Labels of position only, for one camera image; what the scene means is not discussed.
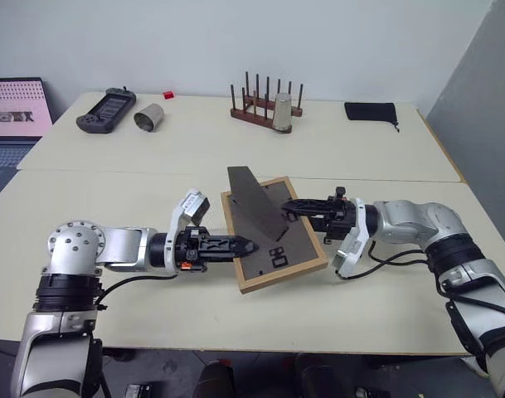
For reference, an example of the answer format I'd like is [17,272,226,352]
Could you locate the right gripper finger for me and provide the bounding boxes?
[280,198,333,210]
[283,208,331,223]

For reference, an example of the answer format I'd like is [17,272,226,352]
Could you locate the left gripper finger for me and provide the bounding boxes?
[199,234,260,252]
[204,249,258,264]

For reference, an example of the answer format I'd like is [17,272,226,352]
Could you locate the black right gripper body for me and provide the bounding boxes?
[308,186,357,246]

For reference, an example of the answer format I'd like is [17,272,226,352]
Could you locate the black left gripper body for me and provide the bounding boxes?
[174,226,212,274]

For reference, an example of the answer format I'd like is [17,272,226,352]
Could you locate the wooden picture frame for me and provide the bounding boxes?
[220,165,330,296]

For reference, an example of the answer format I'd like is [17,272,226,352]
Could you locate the tall metal cup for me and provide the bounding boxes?
[273,92,294,135]

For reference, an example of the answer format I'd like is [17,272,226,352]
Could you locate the wooden peg rack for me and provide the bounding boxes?
[228,70,305,126]

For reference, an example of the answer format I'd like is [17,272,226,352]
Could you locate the dark rounded shape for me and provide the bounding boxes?
[197,359,237,398]

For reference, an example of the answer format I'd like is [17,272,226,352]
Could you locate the short metal cup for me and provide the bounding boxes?
[133,103,167,134]

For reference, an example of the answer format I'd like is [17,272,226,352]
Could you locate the small black box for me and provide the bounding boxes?
[124,383,154,398]

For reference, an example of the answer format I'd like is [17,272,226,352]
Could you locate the dark grey handheld controller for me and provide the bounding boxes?
[75,86,138,135]

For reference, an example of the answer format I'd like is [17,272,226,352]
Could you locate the open laptop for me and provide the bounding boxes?
[0,76,55,208]

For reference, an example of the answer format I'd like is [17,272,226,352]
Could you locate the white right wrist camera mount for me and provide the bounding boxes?
[333,197,376,280]

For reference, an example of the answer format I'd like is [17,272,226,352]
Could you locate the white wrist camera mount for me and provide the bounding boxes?
[166,188,212,275]
[333,197,376,280]

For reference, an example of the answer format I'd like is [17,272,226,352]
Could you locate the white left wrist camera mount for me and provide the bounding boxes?
[166,188,212,275]

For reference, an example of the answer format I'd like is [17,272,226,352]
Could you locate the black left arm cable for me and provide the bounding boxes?
[95,271,185,312]

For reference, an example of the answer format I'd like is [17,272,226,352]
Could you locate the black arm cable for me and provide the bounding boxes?
[95,271,185,312]
[342,238,449,296]

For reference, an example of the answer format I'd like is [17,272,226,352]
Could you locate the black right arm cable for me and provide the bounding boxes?
[342,238,449,296]

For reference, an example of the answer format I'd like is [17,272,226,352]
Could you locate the black drawstring pouch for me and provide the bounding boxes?
[343,101,401,134]

